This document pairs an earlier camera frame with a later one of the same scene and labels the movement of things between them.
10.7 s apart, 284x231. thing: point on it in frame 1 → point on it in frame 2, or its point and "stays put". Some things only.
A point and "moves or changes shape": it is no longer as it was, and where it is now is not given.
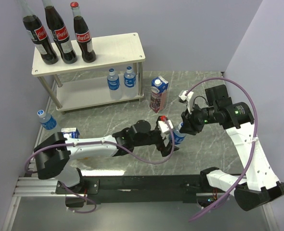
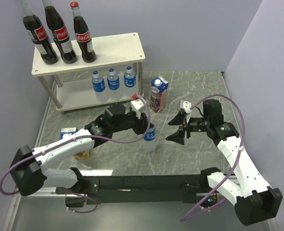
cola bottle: (37, 34) stays put
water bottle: (130, 83) stays put
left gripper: (165, 150) → (141, 122)
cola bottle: (60, 33) stays put
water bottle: (178, 137) moves or changes shape
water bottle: (113, 85) stays put
